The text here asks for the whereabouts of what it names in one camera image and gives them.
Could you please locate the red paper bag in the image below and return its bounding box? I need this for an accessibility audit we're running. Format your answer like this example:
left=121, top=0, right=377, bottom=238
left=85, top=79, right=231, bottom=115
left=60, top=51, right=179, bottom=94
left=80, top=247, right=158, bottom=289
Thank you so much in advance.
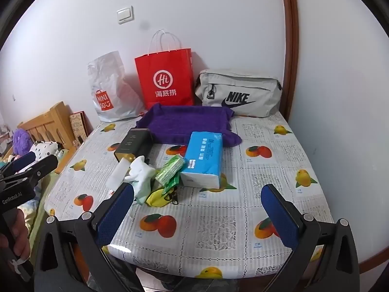
left=134, top=29, right=195, bottom=110

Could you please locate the green bed sheet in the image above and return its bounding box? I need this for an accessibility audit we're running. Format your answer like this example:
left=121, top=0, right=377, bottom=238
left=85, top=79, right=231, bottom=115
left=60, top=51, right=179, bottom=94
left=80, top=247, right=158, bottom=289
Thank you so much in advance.
left=29, top=150, right=75, bottom=244

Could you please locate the white light switch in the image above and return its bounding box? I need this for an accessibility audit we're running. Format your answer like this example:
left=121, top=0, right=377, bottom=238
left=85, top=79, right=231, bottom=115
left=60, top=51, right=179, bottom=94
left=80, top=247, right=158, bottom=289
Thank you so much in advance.
left=116, top=5, right=134, bottom=25

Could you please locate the fruit print tablecloth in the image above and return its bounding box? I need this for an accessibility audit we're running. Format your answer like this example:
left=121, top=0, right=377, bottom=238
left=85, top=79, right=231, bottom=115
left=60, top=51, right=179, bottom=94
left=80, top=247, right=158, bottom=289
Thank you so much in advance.
left=44, top=111, right=335, bottom=280

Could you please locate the brown wooden door frame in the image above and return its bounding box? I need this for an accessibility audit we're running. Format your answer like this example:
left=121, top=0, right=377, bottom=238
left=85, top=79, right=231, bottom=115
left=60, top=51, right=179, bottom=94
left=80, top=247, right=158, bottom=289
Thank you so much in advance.
left=279, top=0, right=300, bottom=122

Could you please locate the grey waist bag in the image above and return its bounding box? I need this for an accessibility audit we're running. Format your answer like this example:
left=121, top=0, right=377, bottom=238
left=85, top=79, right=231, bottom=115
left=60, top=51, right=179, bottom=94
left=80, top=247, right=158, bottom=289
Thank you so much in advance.
left=194, top=69, right=283, bottom=118

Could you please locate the white polka dot cloth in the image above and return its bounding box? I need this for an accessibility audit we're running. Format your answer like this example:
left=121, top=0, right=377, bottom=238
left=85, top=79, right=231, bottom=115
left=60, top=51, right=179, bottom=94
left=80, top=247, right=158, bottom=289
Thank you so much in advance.
left=29, top=141, right=60, bottom=162

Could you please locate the white tissue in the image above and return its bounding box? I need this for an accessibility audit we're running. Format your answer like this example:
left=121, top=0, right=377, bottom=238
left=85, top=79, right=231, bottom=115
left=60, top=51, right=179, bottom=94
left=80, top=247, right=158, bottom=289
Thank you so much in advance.
left=124, top=156, right=156, bottom=184

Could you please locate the blue tissue pack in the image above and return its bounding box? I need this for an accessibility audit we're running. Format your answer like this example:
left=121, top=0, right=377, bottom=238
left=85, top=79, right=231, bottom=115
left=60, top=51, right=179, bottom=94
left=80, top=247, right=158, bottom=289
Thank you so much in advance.
left=180, top=131, right=224, bottom=189

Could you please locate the purple plush toy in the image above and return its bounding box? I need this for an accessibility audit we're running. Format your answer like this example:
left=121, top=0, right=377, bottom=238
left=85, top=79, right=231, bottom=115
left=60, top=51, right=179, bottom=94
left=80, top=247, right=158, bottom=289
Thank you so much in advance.
left=12, top=128, right=33, bottom=156

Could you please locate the white plastic shopping bag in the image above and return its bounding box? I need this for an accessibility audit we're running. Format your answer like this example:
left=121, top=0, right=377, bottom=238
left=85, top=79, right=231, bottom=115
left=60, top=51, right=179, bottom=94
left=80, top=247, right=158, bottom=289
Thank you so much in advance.
left=88, top=51, right=146, bottom=121

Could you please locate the patterned brown box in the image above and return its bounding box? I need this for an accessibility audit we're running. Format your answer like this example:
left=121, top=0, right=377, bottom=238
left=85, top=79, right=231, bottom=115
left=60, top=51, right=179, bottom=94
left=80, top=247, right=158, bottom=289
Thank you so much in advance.
left=69, top=111, right=89, bottom=139

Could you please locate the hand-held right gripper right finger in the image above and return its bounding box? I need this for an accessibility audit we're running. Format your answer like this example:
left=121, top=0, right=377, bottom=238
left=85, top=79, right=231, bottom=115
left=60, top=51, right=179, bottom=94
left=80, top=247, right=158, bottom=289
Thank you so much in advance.
left=261, top=183, right=368, bottom=292

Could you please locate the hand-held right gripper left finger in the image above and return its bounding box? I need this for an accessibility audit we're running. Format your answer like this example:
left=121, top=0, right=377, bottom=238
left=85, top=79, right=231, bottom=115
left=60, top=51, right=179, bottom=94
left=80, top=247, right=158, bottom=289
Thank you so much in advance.
left=34, top=182, right=143, bottom=292

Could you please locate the purple towel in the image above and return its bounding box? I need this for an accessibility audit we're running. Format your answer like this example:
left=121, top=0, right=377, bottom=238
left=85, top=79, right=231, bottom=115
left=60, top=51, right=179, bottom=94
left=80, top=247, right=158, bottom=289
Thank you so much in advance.
left=135, top=103, right=243, bottom=146

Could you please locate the black tin box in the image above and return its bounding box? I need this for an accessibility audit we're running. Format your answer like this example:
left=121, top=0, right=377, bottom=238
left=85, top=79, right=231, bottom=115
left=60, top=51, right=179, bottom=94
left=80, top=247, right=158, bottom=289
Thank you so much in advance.
left=114, top=128, right=151, bottom=163

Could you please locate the translucent white plastic packet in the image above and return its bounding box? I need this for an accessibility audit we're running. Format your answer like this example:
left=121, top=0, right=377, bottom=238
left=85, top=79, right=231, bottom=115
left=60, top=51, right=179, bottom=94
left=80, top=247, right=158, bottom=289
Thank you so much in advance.
left=108, top=156, right=132, bottom=189

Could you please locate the white sock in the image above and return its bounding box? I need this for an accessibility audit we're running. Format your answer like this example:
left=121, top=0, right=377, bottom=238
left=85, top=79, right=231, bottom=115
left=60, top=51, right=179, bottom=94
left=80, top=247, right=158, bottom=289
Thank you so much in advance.
left=133, top=180, right=153, bottom=205

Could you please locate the wooden bed headboard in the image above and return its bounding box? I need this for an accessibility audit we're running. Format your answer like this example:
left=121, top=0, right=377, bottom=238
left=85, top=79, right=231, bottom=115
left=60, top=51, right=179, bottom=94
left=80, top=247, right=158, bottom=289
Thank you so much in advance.
left=17, top=102, right=80, bottom=150

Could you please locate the person's left hand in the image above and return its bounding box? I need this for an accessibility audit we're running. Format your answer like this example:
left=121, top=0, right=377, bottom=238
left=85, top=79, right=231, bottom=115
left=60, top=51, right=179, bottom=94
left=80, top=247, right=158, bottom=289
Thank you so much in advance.
left=10, top=211, right=31, bottom=259

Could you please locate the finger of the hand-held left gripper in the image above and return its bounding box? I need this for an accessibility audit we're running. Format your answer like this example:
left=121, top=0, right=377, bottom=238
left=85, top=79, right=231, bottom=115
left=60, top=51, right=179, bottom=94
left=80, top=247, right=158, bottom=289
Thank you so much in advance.
left=12, top=155, right=59, bottom=190
left=0, top=151, right=36, bottom=177

